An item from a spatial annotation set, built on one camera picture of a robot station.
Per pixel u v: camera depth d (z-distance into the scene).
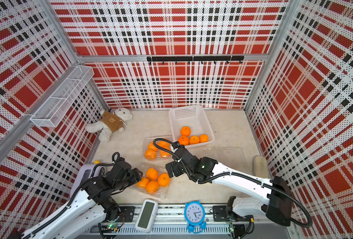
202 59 0.89
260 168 0.86
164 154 0.89
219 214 0.74
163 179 0.82
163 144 0.95
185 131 1.01
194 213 0.72
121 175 0.61
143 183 0.78
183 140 0.95
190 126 1.08
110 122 1.04
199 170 0.52
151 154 0.90
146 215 0.71
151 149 0.93
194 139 0.97
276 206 0.37
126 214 0.73
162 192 0.73
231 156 0.97
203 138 0.99
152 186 0.77
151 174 0.81
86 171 0.78
